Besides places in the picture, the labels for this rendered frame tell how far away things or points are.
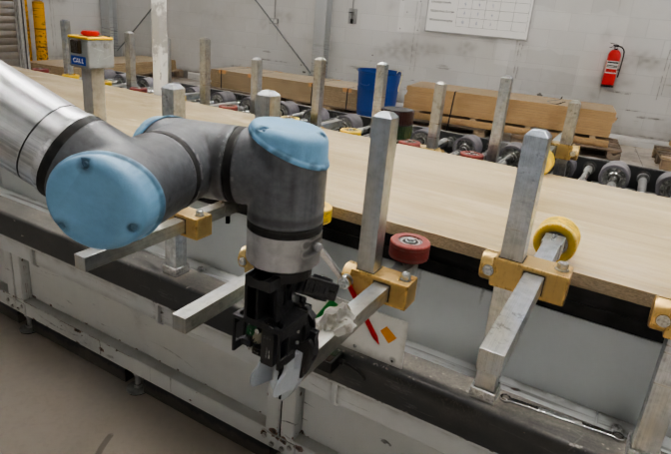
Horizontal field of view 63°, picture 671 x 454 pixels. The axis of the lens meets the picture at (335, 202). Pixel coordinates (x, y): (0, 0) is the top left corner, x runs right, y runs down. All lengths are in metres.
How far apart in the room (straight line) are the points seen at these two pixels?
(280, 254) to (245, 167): 0.11
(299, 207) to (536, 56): 7.52
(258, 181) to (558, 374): 0.83
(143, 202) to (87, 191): 0.05
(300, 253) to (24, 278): 1.89
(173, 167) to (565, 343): 0.88
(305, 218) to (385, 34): 7.92
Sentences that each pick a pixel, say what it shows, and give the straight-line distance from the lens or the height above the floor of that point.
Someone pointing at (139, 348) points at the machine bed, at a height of 0.18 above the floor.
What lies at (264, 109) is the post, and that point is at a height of 1.13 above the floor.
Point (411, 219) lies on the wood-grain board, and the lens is 1.22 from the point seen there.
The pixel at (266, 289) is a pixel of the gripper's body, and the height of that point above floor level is 1.01.
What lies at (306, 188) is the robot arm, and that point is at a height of 1.13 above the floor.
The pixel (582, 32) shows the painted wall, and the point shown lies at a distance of 8.01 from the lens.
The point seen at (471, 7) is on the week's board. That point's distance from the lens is 8.15.
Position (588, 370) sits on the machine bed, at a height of 0.70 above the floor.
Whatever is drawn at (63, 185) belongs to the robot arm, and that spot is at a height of 1.16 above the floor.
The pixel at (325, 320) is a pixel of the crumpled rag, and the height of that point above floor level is 0.87.
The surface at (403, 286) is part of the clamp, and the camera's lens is 0.98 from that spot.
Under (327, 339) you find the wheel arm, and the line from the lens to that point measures 0.83.
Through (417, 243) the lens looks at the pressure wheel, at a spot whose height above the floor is 0.91.
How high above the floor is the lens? 1.32
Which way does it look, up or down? 19 degrees down
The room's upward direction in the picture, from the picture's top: 5 degrees clockwise
